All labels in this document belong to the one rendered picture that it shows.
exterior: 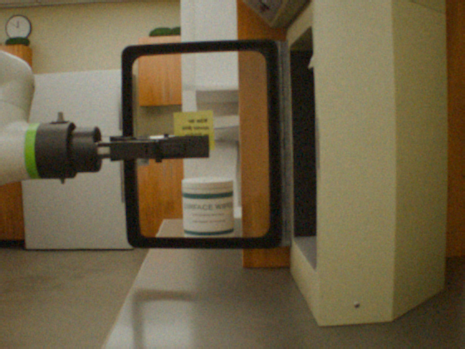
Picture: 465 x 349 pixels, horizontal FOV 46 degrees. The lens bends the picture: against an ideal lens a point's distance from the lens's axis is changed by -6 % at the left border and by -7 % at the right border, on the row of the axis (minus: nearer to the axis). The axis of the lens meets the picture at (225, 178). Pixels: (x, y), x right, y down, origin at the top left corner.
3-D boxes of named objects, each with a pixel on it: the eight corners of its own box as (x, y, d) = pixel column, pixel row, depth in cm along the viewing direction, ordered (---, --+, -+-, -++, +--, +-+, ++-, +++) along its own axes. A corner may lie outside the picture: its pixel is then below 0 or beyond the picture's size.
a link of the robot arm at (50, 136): (51, 181, 96) (36, 187, 87) (49, 113, 95) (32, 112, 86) (85, 180, 96) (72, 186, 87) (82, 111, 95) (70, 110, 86)
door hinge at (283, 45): (290, 245, 112) (286, 41, 108) (291, 248, 109) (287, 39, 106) (282, 245, 112) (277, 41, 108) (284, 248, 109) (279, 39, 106)
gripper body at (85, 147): (69, 126, 87) (128, 124, 87) (80, 126, 95) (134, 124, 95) (70, 175, 87) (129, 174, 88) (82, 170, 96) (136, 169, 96)
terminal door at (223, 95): (281, 248, 111) (277, 38, 107) (127, 248, 114) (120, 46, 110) (282, 248, 111) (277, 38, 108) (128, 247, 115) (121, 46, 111)
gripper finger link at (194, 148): (161, 138, 85) (160, 139, 84) (208, 137, 85) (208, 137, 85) (161, 159, 85) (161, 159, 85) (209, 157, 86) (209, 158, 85)
